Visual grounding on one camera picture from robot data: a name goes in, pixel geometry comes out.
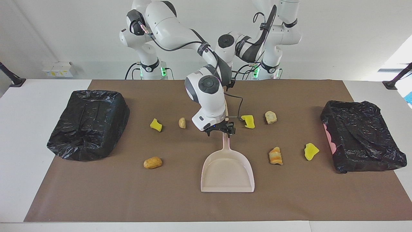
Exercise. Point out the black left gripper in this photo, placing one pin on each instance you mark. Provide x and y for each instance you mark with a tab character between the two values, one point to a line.
230	84

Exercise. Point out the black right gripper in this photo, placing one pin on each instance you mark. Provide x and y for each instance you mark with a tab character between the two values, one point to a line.
222	125

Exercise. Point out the beige hand brush black bristles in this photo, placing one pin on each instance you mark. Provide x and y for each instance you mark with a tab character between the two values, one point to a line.
227	112

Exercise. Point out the notched yellow foam chunk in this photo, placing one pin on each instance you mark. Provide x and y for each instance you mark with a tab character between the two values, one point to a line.
249	123

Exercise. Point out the beige plastic dustpan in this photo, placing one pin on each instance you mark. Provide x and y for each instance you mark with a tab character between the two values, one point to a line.
227	170

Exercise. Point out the small ridged shell pastry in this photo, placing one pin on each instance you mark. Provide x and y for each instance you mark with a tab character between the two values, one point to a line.
182	123

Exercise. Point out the pale beige bread chunk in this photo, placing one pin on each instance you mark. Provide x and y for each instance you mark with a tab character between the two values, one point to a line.
270	117

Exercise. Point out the orange striped croissant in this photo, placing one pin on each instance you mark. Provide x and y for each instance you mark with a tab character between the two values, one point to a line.
276	156

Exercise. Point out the brown oval bread roll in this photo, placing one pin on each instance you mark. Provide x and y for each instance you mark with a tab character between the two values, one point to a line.
153	163

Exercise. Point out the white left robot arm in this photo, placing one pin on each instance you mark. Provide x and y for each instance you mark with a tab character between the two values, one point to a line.
283	32

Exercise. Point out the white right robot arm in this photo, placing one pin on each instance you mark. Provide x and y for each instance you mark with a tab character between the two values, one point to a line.
209	100

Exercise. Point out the pink plastic bin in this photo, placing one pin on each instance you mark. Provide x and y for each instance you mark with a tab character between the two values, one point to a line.
330	140

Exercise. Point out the black bag lined bin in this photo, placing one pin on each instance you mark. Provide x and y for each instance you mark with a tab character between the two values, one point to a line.
87	129

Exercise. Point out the right black bag bin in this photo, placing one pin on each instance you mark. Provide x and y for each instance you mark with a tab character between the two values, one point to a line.
360	138

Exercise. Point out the small yellow foam chunk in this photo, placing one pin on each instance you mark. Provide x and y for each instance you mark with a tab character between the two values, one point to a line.
156	125

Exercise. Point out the brown table mat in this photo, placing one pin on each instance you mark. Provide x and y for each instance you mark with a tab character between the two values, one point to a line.
193	206

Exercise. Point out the blue object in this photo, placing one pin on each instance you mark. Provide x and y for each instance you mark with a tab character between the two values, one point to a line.
409	97

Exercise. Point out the black camera stand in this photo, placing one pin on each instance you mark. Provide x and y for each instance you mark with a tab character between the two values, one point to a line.
16	81
391	84

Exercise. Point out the white wall box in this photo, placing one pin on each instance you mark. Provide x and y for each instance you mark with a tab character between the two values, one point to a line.
58	69

